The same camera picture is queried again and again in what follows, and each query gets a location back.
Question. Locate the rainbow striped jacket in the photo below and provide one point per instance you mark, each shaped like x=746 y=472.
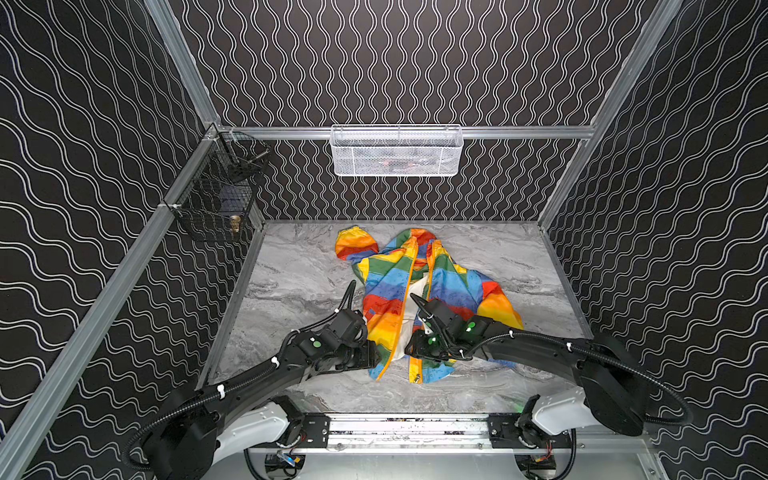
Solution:
x=414 y=262

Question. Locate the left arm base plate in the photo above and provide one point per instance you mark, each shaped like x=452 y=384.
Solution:
x=311 y=431

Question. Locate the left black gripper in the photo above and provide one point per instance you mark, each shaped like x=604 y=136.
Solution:
x=352 y=321

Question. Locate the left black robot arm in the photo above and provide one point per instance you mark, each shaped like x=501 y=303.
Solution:
x=181 y=441

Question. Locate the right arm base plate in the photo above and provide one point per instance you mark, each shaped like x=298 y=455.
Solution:
x=508 y=431

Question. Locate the black wire wall basket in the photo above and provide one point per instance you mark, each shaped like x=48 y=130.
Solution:
x=225 y=184

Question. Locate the brass object in basket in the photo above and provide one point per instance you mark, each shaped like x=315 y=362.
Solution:
x=235 y=224

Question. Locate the white mesh wall basket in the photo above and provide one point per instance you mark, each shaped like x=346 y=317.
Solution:
x=391 y=150

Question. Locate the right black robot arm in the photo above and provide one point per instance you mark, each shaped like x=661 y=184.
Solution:
x=609 y=388

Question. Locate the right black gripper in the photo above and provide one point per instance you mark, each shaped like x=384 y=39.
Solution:
x=442 y=320

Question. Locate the aluminium front rail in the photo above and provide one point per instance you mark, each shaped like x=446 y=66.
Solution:
x=370 y=434

